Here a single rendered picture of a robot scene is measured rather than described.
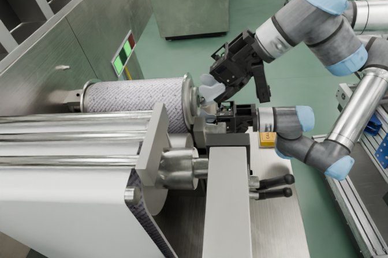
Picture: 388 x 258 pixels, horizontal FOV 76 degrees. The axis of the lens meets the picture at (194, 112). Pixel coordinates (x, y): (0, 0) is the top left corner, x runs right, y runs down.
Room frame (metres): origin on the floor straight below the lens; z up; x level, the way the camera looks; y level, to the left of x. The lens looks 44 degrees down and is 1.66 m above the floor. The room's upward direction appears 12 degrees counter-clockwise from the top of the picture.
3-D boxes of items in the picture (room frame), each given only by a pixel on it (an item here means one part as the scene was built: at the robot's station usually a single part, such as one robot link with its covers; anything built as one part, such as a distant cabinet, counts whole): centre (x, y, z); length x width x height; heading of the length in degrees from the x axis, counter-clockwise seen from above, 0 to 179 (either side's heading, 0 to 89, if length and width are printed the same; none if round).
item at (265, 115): (0.48, -0.20, 1.11); 0.08 x 0.05 x 0.08; 166
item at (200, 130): (0.43, -0.02, 1.05); 0.06 x 0.05 x 0.31; 76
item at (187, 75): (0.47, 0.00, 1.25); 0.15 x 0.01 x 0.15; 166
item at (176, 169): (0.23, 0.04, 1.33); 0.06 x 0.06 x 0.06; 76
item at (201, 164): (0.21, -0.01, 1.33); 0.06 x 0.03 x 0.03; 76
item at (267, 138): (0.57, -0.26, 0.91); 0.07 x 0.07 x 0.02; 76
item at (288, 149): (0.45, -0.28, 1.01); 0.11 x 0.08 x 0.11; 38
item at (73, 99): (0.55, 0.30, 1.28); 0.06 x 0.05 x 0.02; 76
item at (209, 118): (0.55, -0.02, 1.11); 0.09 x 0.03 x 0.06; 75
